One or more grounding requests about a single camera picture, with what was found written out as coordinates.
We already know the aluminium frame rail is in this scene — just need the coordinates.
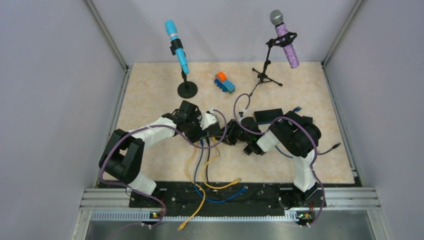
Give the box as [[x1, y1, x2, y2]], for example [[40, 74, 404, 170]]
[[71, 187, 393, 240]]

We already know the black ethernet cable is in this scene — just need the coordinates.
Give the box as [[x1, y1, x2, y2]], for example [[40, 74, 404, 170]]
[[316, 142, 342, 157]]

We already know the cyan microphone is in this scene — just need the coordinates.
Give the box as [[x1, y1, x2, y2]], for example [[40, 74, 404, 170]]
[[164, 20, 190, 75]]

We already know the black round-base microphone stand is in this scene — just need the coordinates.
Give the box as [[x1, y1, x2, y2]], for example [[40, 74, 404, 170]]
[[177, 69, 198, 99]]

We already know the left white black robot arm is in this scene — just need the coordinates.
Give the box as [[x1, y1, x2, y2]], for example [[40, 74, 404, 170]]
[[99, 100, 221, 207]]

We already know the purple glitter microphone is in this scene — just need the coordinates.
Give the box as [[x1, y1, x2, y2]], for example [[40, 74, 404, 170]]
[[269, 9, 300, 69]]

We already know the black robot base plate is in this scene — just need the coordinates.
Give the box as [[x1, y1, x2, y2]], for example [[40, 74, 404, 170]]
[[122, 181, 327, 219]]

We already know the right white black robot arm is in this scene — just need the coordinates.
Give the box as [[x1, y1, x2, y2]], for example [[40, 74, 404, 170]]
[[213, 111, 322, 206]]

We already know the orange blue toy truck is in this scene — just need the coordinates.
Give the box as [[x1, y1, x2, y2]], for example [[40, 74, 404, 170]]
[[214, 72, 236, 94]]

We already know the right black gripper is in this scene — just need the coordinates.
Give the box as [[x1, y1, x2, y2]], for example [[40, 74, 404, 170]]
[[212, 119, 252, 146]]

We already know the black power adapter with cord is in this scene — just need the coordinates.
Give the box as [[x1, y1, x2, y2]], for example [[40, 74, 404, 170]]
[[301, 116, 314, 126]]

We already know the small black ribbed network switch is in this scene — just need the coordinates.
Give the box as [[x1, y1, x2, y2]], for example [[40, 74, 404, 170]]
[[253, 108, 284, 125]]

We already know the black tripod microphone stand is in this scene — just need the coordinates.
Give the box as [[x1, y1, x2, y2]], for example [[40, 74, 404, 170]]
[[249, 31, 298, 97]]

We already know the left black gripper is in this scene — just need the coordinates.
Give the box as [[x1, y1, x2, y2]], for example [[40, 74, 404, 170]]
[[184, 110, 210, 144]]

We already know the large black network switch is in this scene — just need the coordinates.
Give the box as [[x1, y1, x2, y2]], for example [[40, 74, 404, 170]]
[[199, 124, 225, 141]]

